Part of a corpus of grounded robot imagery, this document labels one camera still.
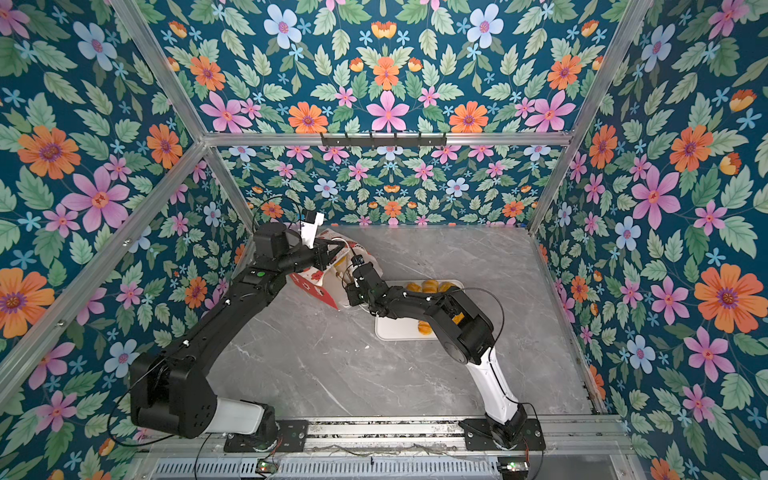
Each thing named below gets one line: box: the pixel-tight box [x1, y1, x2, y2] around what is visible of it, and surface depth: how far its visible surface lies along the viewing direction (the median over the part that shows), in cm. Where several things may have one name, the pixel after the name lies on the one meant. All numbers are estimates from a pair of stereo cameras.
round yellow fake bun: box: [418, 320, 432, 336], surface depth 92 cm
